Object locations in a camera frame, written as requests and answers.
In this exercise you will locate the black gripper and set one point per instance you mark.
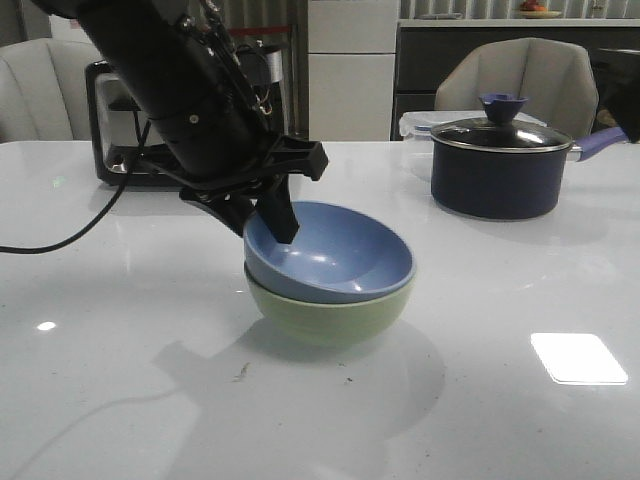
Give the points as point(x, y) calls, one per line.
point(267, 178)

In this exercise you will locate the blue bowl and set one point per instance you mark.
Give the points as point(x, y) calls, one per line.
point(338, 256)

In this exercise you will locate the light green bowl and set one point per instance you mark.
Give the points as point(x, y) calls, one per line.
point(329, 325)

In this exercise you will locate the black chrome four-slot toaster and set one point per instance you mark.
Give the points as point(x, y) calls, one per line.
point(117, 122)

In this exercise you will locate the clear plastic container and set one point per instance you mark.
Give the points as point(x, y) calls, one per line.
point(418, 124)

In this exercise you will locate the white cabinet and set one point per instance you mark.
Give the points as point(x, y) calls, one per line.
point(351, 65)

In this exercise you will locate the dark blue saucepan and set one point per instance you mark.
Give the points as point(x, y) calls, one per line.
point(502, 185)

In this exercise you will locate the dark kitchen counter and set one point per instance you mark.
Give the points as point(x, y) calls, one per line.
point(426, 55)

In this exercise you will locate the beige chair on left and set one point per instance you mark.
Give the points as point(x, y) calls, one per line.
point(43, 90)

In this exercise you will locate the glass lid with blue knob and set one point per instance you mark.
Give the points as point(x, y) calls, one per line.
point(499, 130)

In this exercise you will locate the beige upholstered chair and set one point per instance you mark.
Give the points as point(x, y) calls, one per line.
point(557, 77)

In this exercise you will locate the fruit plate on counter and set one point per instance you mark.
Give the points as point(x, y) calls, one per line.
point(534, 9)

